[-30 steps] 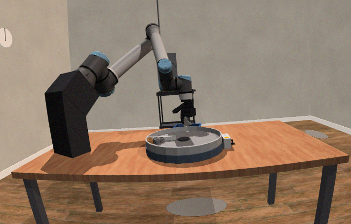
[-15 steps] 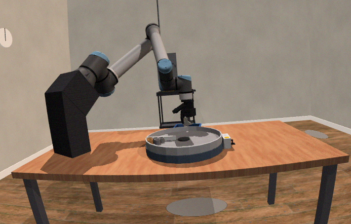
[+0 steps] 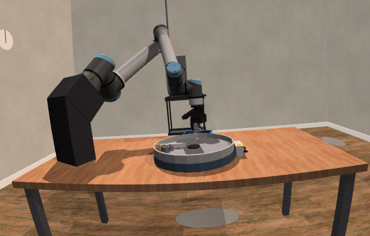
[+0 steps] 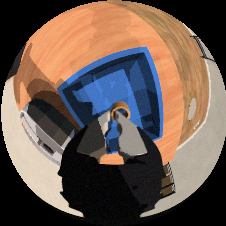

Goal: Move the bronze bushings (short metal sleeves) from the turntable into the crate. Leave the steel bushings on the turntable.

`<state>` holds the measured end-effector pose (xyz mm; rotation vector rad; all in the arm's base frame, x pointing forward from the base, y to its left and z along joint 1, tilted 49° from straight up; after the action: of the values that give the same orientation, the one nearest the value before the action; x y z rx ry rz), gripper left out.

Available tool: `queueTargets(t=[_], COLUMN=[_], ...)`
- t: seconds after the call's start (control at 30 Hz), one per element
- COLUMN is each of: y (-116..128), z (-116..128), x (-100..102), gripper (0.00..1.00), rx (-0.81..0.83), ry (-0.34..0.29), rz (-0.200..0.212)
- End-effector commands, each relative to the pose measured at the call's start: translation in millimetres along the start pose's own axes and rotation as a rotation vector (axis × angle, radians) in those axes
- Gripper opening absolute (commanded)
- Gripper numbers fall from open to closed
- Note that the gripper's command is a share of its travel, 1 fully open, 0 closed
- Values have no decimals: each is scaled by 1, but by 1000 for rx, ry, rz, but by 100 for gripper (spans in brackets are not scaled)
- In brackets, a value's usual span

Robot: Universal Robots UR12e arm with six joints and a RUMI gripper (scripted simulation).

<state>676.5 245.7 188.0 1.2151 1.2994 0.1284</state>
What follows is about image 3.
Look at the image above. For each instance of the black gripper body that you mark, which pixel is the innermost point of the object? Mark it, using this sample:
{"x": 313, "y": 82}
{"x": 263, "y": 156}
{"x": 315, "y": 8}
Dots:
{"x": 198, "y": 116}

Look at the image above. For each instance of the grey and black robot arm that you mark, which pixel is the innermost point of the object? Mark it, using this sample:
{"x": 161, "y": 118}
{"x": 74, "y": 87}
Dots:
{"x": 109, "y": 83}

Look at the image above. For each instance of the round grey turntable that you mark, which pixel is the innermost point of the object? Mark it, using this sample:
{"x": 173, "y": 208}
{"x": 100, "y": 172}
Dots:
{"x": 210, "y": 151}

